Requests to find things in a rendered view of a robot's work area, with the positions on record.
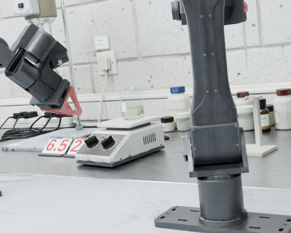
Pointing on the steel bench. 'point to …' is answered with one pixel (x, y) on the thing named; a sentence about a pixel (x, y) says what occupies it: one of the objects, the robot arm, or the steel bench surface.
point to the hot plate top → (118, 123)
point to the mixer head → (36, 10)
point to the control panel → (99, 150)
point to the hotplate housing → (128, 144)
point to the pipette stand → (260, 149)
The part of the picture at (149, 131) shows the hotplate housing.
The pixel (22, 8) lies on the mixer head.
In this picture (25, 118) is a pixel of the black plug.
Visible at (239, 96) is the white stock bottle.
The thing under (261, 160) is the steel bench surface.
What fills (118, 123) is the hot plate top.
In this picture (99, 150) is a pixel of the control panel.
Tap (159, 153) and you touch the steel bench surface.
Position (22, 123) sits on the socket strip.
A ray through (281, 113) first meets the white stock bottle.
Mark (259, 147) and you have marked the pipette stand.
